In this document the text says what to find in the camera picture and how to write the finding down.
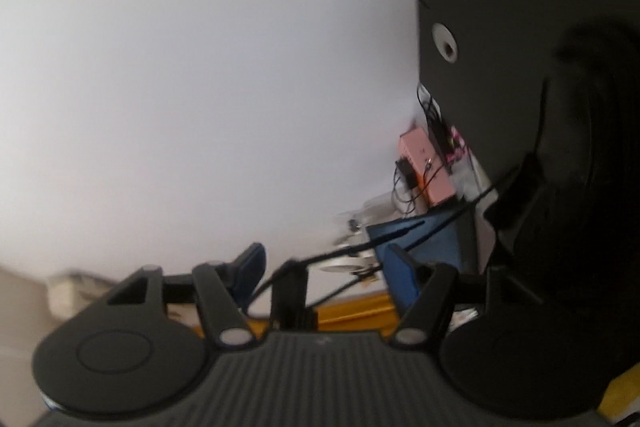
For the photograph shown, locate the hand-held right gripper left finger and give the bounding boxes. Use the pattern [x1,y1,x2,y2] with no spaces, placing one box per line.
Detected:
[107,243,266,351]

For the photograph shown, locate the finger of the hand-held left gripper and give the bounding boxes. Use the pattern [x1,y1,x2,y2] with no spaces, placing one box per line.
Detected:
[270,262,319,333]

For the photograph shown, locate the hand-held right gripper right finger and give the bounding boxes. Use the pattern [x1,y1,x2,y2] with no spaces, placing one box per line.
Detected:
[385,244,543,352]

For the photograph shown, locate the black leather shoe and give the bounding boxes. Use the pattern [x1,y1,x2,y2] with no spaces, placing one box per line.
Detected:
[482,21,640,358]

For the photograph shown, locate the black laptop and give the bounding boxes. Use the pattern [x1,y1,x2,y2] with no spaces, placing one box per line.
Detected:
[366,207,478,290]

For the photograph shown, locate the orange wooden board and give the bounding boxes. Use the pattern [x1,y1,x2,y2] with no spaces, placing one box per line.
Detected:
[197,291,403,340]

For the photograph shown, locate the clear plastic organizer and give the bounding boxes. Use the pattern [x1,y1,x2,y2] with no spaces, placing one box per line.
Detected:
[320,196,390,275]

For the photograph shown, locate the black power adapter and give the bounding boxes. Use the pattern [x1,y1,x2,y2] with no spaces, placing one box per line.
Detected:
[395,160,419,189]

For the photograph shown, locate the pink cardboard box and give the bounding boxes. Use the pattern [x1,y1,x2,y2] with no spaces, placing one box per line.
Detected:
[398,130,457,208]

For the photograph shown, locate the pink patterned packet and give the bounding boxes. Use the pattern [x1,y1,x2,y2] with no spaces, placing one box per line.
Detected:
[446,126,472,167]

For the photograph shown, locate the black flat box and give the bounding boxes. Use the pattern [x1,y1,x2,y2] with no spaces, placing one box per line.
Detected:
[429,104,452,158]

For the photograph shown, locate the silver desk grommet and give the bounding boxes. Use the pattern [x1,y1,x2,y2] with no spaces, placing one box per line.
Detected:
[432,23,459,64]

